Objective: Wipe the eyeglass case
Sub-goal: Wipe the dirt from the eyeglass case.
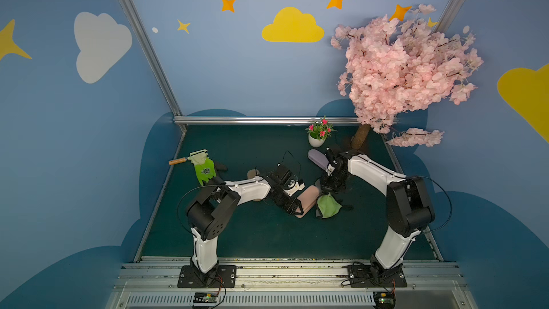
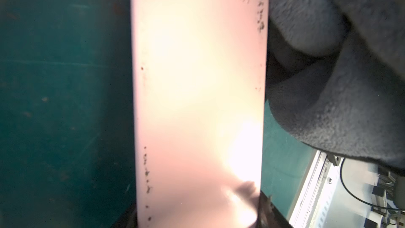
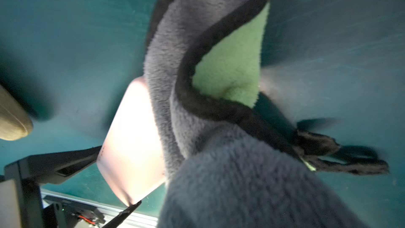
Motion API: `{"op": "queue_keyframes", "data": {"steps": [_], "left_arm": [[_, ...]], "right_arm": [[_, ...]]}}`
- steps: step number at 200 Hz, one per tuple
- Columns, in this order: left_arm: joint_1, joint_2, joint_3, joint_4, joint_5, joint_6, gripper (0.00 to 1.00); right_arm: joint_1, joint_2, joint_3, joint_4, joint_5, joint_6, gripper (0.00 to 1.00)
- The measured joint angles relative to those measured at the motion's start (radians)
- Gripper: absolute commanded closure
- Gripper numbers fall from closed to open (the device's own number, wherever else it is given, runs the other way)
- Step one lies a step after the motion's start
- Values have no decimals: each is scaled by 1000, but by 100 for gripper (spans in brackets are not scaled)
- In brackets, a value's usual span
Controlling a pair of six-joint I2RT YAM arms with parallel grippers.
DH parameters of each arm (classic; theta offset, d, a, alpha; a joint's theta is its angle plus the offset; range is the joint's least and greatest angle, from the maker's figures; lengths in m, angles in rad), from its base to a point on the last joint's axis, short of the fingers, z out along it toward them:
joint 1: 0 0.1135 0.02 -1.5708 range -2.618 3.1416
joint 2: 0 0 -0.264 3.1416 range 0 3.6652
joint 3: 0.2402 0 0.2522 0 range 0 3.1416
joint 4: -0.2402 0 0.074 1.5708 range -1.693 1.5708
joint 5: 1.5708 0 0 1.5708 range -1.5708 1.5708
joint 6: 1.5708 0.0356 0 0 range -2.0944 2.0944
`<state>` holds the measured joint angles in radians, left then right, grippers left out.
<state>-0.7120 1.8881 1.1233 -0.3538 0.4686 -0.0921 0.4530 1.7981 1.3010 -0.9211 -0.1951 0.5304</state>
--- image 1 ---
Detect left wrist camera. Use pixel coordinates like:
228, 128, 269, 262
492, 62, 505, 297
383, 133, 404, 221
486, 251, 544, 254
285, 180, 305, 197

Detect beige cork eyeglass case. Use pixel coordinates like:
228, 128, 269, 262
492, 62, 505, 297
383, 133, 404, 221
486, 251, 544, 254
247, 169, 260, 180

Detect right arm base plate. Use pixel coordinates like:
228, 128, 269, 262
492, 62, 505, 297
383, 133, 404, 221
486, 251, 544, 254
346, 262, 407, 288

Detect grey green microfibre cloth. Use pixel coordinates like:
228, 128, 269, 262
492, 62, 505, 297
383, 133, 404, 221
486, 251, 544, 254
315, 193, 354, 219

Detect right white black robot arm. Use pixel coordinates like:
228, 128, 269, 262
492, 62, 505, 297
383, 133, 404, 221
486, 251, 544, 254
307, 148, 435, 277

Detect aluminium front rail frame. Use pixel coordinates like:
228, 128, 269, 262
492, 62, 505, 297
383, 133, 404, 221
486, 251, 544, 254
107, 257, 476, 308

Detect right green circuit board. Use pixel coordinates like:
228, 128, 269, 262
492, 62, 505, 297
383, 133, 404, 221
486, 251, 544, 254
373, 292, 396, 309

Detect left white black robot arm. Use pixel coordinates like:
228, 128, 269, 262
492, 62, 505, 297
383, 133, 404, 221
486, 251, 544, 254
186, 164, 305, 276

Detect purple eyeglass case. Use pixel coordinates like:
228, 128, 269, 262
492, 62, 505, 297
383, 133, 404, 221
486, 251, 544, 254
307, 149, 332, 174

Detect green black work glove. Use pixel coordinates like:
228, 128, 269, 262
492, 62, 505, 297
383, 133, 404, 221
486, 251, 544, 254
193, 157, 228, 186

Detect wooden handled garden trowel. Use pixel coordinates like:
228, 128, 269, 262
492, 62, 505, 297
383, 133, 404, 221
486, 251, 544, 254
168, 150, 208, 166

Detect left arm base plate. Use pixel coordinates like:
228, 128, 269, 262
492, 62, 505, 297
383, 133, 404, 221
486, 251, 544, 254
177, 264, 237, 288

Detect pink eyeglass case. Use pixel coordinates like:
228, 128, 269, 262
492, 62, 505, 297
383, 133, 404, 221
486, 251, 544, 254
295, 185, 320, 218

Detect pink cherry blossom tree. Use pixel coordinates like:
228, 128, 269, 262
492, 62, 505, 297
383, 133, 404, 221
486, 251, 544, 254
330, 4, 483, 150

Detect small potted pink flowers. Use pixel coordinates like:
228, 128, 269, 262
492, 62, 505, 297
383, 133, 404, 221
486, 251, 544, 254
306, 117, 336, 148

